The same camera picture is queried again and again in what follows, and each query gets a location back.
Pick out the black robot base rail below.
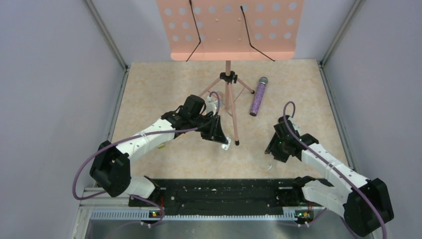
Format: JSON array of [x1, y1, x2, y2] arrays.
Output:
[[128, 179, 327, 227]]

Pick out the purple glitter microphone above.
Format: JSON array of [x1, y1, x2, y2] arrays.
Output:
[[250, 77, 268, 117]]

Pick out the white earbud charging case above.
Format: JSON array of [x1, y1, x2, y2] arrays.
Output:
[[221, 138, 231, 151]]

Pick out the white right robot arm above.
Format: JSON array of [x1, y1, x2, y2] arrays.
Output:
[[265, 116, 394, 237]]

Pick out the pink music stand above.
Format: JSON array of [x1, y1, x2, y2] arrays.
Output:
[[156, 0, 305, 146]]

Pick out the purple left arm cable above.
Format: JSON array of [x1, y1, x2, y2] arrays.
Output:
[[72, 91, 221, 228]]

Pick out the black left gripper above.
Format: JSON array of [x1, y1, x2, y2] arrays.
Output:
[[190, 114, 227, 144]]

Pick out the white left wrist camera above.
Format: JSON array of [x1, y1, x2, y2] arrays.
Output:
[[205, 96, 219, 115]]

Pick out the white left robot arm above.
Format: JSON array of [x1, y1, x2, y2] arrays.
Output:
[[89, 92, 231, 206]]

